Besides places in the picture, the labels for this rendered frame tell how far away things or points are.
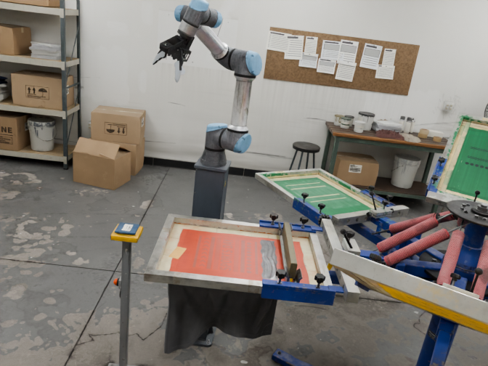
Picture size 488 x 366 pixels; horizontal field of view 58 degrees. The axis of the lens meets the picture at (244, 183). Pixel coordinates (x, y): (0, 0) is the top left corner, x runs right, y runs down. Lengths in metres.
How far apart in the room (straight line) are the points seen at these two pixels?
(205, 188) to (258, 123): 3.33
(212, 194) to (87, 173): 2.96
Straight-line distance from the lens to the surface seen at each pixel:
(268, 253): 2.17
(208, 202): 2.56
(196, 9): 1.97
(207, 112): 5.78
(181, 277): 1.86
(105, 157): 5.15
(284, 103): 5.75
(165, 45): 1.94
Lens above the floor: 2.01
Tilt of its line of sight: 20 degrees down
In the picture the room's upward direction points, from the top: 7 degrees clockwise
